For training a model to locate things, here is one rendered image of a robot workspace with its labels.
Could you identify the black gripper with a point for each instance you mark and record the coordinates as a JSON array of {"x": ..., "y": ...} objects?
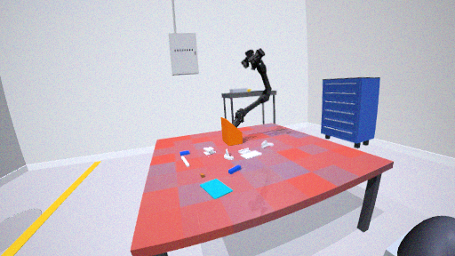
[{"x": 253, "y": 59}]

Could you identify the cyan flat plate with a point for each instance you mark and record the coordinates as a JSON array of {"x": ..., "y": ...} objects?
[{"x": 215, "y": 188}]

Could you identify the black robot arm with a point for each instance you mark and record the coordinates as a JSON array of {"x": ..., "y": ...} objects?
[{"x": 262, "y": 69}]

